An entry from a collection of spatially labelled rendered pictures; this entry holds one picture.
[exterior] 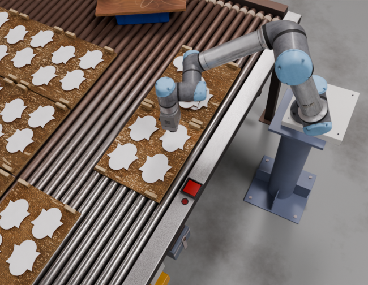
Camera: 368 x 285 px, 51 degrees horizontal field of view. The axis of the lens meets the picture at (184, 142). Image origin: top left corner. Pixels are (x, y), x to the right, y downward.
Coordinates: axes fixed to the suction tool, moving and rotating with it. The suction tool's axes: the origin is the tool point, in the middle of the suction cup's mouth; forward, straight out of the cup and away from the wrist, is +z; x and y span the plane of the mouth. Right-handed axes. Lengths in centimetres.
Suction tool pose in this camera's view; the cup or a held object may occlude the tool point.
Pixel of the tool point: (172, 128)
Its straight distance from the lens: 172.3
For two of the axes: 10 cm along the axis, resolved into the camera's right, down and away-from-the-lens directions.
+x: 9.7, 1.7, -1.9
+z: 0.8, 5.0, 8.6
